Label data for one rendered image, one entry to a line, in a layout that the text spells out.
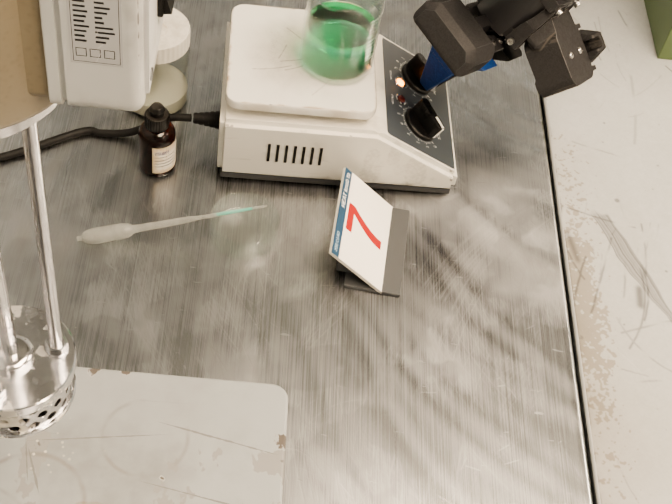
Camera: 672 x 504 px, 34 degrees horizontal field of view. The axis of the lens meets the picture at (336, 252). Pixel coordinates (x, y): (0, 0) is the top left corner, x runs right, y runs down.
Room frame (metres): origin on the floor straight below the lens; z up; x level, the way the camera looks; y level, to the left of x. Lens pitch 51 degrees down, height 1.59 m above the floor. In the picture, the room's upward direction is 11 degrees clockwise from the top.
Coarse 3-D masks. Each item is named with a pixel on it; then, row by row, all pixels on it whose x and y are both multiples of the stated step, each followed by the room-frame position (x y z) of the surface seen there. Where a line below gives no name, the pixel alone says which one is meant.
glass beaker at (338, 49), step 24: (312, 0) 0.67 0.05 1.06; (336, 0) 0.72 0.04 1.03; (360, 0) 0.72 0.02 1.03; (384, 0) 0.68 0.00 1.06; (312, 24) 0.67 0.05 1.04; (336, 24) 0.66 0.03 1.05; (360, 24) 0.66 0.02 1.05; (312, 48) 0.67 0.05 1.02; (336, 48) 0.66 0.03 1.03; (360, 48) 0.67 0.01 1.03; (312, 72) 0.66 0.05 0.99; (336, 72) 0.66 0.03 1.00; (360, 72) 0.67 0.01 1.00
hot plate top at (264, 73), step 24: (240, 24) 0.71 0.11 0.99; (264, 24) 0.72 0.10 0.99; (288, 24) 0.72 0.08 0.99; (240, 48) 0.68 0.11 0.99; (264, 48) 0.69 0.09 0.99; (288, 48) 0.69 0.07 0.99; (240, 72) 0.66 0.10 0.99; (264, 72) 0.66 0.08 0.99; (288, 72) 0.67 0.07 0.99; (240, 96) 0.63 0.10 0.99; (264, 96) 0.63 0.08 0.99; (288, 96) 0.64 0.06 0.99; (312, 96) 0.64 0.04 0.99; (336, 96) 0.65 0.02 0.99; (360, 96) 0.66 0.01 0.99
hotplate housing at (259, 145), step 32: (224, 64) 0.69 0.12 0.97; (224, 96) 0.65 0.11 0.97; (384, 96) 0.68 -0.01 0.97; (224, 128) 0.62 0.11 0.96; (256, 128) 0.62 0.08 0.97; (288, 128) 0.63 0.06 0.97; (320, 128) 0.63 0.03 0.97; (352, 128) 0.64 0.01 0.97; (384, 128) 0.65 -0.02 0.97; (224, 160) 0.62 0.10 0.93; (256, 160) 0.62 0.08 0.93; (288, 160) 0.62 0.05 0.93; (320, 160) 0.63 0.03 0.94; (352, 160) 0.63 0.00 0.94; (384, 160) 0.64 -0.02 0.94; (416, 160) 0.64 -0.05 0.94; (448, 192) 0.65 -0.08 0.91
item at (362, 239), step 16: (352, 176) 0.62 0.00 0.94; (352, 192) 0.60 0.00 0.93; (368, 192) 0.62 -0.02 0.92; (352, 208) 0.59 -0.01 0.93; (368, 208) 0.60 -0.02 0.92; (384, 208) 0.61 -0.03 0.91; (352, 224) 0.57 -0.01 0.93; (368, 224) 0.58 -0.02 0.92; (384, 224) 0.60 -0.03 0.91; (352, 240) 0.56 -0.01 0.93; (368, 240) 0.57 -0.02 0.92; (352, 256) 0.54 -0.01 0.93; (368, 256) 0.55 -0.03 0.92; (368, 272) 0.54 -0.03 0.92
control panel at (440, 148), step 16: (384, 48) 0.75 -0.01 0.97; (400, 48) 0.76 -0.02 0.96; (384, 64) 0.72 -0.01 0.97; (400, 64) 0.74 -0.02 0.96; (384, 80) 0.70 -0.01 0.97; (416, 96) 0.71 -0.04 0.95; (432, 96) 0.73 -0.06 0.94; (400, 112) 0.68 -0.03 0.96; (448, 112) 0.72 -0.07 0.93; (400, 128) 0.66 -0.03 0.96; (448, 128) 0.70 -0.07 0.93; (416, 144) 0.65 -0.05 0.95; (432, 144) 0.67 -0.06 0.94; (448, 144) 0.68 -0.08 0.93; (448, 160) 0.66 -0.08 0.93
